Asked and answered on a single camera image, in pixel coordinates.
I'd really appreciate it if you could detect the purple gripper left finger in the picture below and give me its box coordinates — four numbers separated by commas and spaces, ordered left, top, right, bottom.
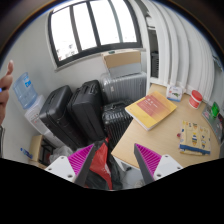
46, 144, 95, 187

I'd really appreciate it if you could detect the black suitcase middle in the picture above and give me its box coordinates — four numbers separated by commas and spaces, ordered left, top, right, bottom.
67, 80, 105, 142

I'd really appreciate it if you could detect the small black ribbed suitcase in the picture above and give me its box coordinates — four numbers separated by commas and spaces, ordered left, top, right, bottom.
102, 99, 133, 148

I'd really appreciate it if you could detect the silver hard-shell suitcase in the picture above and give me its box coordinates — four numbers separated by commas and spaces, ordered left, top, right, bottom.
100, 72, 147, 103

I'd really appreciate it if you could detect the black framed window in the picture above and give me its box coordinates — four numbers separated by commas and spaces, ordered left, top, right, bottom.
48, 0, 142, 68

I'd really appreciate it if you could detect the small white blue box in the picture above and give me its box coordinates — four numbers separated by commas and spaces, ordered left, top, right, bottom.
166, 85, 183, 102

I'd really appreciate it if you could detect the small wooden side shelf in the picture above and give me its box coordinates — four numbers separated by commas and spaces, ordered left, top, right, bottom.
29, 135, 56, 169

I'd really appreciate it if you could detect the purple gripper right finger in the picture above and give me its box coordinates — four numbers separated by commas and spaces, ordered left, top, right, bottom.
134, 143, 182, 184

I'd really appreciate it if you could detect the red white lidded tub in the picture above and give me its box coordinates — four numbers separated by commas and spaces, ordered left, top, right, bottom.
189, 90, 203, 109

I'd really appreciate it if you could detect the person's left hand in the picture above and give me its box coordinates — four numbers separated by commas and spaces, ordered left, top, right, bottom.
0, 60, 14, 125

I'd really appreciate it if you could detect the cardboard box on suitcase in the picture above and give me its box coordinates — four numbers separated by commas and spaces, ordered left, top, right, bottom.
101, 49, 142, 78

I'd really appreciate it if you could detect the folded colourful patterned towel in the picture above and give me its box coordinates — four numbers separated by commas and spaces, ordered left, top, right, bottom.
179, 121, 211, 156

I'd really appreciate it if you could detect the yellow and red book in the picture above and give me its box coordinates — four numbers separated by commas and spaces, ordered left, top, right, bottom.
125, 91, 177, 131

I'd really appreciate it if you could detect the blue water dispenser bottle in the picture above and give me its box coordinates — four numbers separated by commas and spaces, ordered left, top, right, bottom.
13, 72, 38, 110

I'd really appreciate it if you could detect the black suitcase left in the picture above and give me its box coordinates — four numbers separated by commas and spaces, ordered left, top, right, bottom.
40, 85, 87, 151

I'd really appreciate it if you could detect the white wardrobe cabinet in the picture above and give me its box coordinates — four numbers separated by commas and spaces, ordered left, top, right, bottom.
129, 0, 215, 101

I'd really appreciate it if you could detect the red plastic bag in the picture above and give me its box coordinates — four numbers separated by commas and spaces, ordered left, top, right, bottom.
90, 139, 112, 189

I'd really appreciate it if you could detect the green item in tray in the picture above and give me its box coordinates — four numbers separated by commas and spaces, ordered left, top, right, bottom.
211, 102, 220, 118

